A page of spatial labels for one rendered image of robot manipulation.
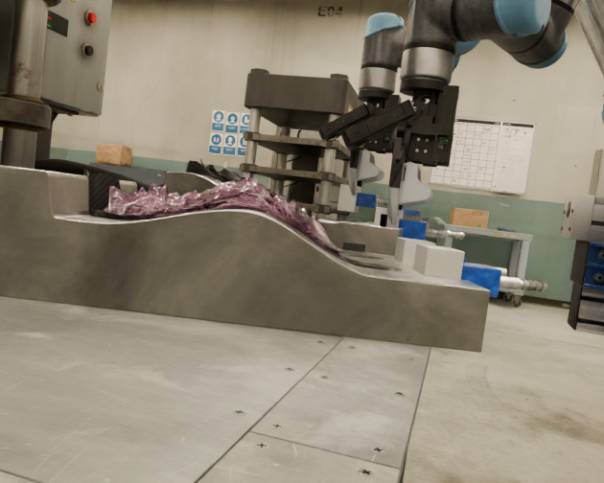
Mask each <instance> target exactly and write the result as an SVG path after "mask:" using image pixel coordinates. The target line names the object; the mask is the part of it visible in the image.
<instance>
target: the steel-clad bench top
mask: <svg viewBox="0 0 604 483"><path fill-rule="evenodd" d="M429 355H430V347H429V346H421V345H412V344H405V343H396V342H388V341H380V340H372V339H363V338H355V337H347V336H339V335H330V334H323V333H306V332H299V331H290V330H282V329H273V328H266V327H257V326H249V325H241V324H233V323H224V322H217V321H208V320H200V319H192V318H184V317H175V316H168V315H159V314H151V313H142V312H135V311H126V310H111V309H103V308H94V307H87V306H78V305H70V304H61V303H54V302H45V301H37V300H29V299H20V298H12V297H4V296H0V483H398V480H399V476H400V472H401V468H402V465H403V461H404V457H405V453H406V449H407V441H408V437H409V433H410V430H411V426H412V422H413V418H414V414H415V410H416V406H417V403H418V399H419V394H420V390H421V386H422V382H423V378H424V375H425V371H426V367H427V363H428V359H429Z"/></svg>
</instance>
